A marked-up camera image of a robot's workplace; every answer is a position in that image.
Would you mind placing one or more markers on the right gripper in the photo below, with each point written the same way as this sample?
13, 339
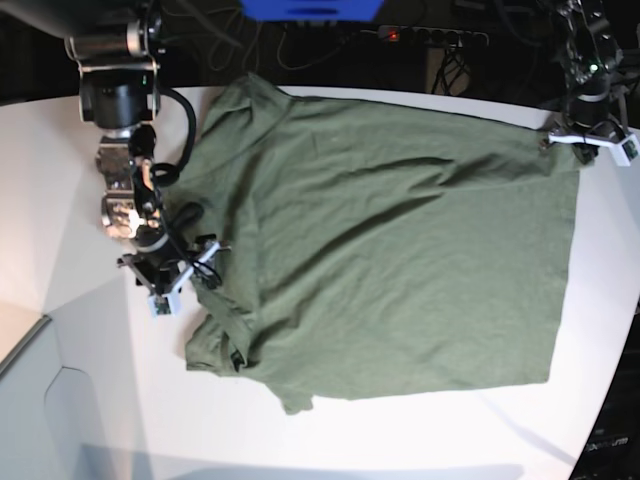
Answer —
157, 254

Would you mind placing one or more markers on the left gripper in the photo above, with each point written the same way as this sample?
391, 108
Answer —
590, 117

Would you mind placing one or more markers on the green t-shirt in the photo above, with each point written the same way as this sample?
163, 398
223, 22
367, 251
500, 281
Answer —
375, 249

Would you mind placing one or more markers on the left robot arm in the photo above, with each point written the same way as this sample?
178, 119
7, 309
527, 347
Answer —
589, 56

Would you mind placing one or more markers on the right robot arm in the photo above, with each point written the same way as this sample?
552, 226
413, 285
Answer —
119, 93

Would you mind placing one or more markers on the black power strip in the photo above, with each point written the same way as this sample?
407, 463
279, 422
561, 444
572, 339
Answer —
432, 37

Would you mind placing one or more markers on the blue plastic bin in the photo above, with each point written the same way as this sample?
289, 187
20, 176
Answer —
311, 10

